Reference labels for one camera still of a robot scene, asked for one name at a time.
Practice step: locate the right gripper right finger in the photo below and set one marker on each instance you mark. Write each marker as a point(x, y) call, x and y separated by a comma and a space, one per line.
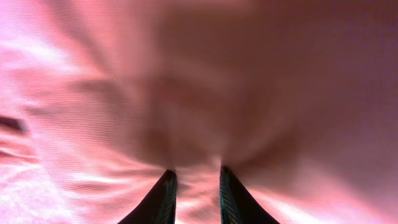
point(237, 205)

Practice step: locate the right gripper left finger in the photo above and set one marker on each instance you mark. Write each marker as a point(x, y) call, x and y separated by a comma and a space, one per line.
point(159, 205)

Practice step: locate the coral red t-shirt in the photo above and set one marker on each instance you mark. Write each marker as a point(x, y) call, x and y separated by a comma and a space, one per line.
point(100, 98)

